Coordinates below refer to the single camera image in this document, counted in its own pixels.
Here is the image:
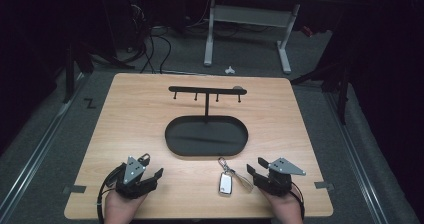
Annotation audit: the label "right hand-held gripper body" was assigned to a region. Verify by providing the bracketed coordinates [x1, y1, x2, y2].
[253, 157, 307, 197]

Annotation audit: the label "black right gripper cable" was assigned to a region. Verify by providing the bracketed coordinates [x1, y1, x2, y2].
[289, 181, 306, 220]

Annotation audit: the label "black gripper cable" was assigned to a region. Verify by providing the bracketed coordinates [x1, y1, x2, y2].
[96, 165, 125, 224]
[289, 181, 306, 220]

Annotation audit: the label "desk with grey metal legs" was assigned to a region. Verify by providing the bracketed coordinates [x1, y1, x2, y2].
[203, 0, 344, 75]

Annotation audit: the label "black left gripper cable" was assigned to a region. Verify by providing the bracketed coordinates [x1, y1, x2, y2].
[96, 165, 125, 224]

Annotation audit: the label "black key rack with tray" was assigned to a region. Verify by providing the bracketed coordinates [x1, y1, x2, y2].
[164, 85, 249, 158]

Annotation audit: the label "black floor cables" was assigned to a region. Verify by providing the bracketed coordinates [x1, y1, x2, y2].
[128, 25, 173, 75]

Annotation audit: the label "person's right hand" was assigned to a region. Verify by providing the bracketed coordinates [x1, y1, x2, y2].
[261, 187, 304, 224]

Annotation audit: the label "metal floor rail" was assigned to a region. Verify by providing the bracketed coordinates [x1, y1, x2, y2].
[324, 92, 389, 224]
[0, 73, 88, 218]

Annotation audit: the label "silver car key with keyring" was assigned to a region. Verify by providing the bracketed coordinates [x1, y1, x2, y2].
[217, 156, 255, 197]

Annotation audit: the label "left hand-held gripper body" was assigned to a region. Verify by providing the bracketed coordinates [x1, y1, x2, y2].
[114, 155, 158, 200]

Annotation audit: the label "black metal stand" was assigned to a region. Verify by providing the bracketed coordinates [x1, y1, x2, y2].
[62, 43, 134, 104]
[289, 62, 353, 125]

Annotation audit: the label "person's left hand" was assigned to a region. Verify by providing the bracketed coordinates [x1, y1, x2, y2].
[104, 188, 148, 224]

